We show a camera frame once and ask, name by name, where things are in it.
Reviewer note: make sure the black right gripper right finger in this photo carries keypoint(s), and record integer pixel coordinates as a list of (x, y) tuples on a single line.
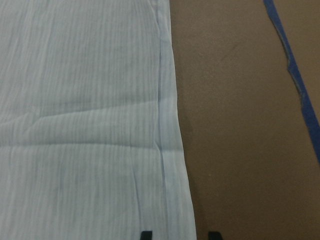
[(215, 235)]

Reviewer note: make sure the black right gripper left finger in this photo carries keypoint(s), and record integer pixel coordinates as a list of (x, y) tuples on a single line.
[(146, 235)]

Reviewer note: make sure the light blue button-up shirt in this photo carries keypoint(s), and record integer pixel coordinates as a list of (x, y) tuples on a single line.
[(90, 142)]

